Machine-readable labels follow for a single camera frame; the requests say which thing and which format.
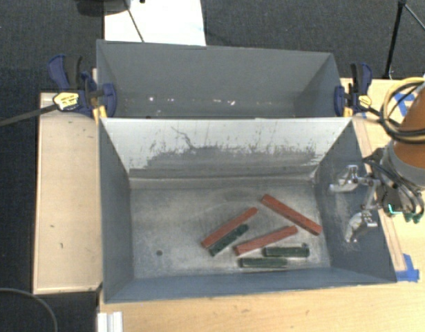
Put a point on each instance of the red-brown flat block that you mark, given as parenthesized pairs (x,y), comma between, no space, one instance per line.
(229,227)
(291,215)
(265,240)

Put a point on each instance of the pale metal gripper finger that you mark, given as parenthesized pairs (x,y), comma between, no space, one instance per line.
(350,176)
(362,220)

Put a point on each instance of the grey metal bin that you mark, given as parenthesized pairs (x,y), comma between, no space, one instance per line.
(184,213)

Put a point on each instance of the pale wood flat board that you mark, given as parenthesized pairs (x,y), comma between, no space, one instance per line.
(68,192)

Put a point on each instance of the dark green flat block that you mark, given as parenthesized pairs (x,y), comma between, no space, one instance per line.
(229,240)
(286,251)
(264,263)

